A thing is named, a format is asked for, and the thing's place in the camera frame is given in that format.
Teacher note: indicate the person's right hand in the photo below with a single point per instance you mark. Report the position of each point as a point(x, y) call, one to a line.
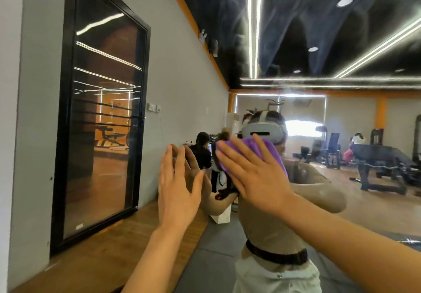
point(263, 187)

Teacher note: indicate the person's left hand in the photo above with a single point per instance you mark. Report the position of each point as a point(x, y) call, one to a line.
point(174, 200)

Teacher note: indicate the person's left thumb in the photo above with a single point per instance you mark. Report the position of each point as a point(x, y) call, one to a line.
point(198, 186)

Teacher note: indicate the person's right thumb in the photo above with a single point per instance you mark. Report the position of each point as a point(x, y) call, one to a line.
point(236, 181)

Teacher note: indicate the purple cleaning cloth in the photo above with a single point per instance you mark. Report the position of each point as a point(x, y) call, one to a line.
point(245, 146)

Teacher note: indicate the person's left forearm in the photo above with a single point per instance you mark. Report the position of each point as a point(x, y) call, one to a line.
point(154, 263)

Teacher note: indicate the person's right forearm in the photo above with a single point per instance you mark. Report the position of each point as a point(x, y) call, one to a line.
point(355, 250)

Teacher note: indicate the white box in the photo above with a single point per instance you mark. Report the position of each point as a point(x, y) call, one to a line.
point(223, 215)

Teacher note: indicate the white standing air conditioner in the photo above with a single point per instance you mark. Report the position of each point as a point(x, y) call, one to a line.
point(234, 123)

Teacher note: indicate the small black gym bench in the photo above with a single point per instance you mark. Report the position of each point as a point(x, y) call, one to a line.
point(304, 153)

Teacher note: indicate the black waist belt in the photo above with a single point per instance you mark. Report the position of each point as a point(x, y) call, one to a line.
point(276, 257)

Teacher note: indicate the black upright gym machine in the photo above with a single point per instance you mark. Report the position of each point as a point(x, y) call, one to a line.
point(332, 148)

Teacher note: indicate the pink bag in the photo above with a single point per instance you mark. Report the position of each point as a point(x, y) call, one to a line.
point(348, 156)

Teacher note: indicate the black framed glass door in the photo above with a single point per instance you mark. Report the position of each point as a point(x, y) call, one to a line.
point(102, 121)

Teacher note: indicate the long ceiling light strip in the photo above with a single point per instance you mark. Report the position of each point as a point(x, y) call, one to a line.
point(329, 79)

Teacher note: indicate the black weight bench machine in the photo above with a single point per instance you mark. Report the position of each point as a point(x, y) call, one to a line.
point(381, 158)

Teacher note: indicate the twin ceiling light strip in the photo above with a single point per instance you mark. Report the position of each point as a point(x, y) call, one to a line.
point(250, 33)

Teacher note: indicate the round ceiling light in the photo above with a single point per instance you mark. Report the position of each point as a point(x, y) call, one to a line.
point(344, 2)
point(312, 49)

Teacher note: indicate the diagonal ceiling light strip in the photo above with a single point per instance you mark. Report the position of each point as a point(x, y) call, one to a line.
point(378, 47)

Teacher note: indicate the white wall switch panel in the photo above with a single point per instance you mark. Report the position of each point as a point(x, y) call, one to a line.
point(153, 107)

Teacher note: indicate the large wall mirror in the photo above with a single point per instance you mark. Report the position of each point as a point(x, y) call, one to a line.
point(361, 204)

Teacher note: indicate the white security camera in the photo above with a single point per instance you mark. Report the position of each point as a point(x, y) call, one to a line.
point(202, 36)

